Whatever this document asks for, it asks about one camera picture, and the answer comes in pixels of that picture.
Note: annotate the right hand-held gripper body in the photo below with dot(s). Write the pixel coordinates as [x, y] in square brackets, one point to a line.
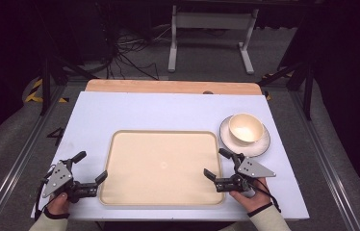
[253, 169]

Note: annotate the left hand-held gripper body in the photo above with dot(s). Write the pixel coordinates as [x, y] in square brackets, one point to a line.
[57, 180]

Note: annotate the person's left hand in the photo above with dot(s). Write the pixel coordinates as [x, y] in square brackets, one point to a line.
[58, 206]

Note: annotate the person's right hand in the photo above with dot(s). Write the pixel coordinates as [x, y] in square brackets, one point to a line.
[256, 200]

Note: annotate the white plate with dark rim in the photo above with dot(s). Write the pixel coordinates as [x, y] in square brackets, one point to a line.
[255, 148]

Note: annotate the cream bowl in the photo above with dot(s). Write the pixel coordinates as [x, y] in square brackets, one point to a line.
[245, 128]

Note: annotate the beige rectangular tray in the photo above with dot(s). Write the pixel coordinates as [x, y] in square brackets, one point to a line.
[162, 166]

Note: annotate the black tripod stand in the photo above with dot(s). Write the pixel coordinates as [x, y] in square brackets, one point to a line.
[308, 89]
[45, 86]

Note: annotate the white table board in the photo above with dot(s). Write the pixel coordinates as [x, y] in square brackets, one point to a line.
[155, 112]

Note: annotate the white metal stand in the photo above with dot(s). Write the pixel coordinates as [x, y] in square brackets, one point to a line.
[213, 20]

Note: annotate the aluminium frame rail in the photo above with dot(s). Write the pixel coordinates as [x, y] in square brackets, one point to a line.
[324, 160]
[17, 163]

